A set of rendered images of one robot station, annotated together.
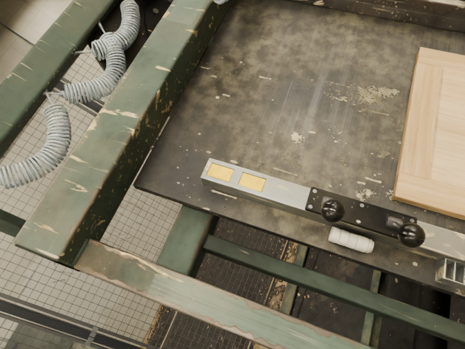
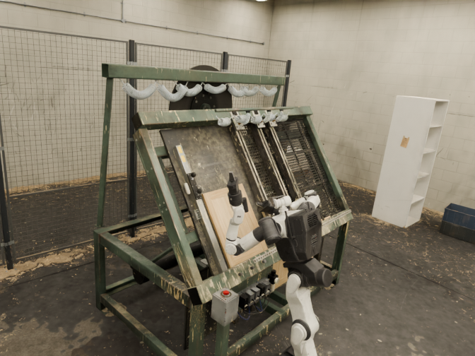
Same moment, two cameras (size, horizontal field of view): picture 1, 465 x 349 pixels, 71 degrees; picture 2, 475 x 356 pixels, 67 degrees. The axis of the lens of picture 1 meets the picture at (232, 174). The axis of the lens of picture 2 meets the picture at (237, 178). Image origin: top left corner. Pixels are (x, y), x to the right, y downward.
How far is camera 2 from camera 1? 1.97 m
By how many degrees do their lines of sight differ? 23
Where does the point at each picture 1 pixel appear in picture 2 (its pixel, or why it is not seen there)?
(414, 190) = (206, 197)
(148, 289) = (148, 148)
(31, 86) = (156, 75)
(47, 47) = (170, 72)
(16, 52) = not seen: outside the picture
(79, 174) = (159, 116)
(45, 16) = not seen: outside the picture
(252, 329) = (158, 175)
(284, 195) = (186, 167)
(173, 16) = (207, 112)
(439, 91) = not seen: hidden behind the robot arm
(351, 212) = (193, 184)
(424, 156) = (215, 196)
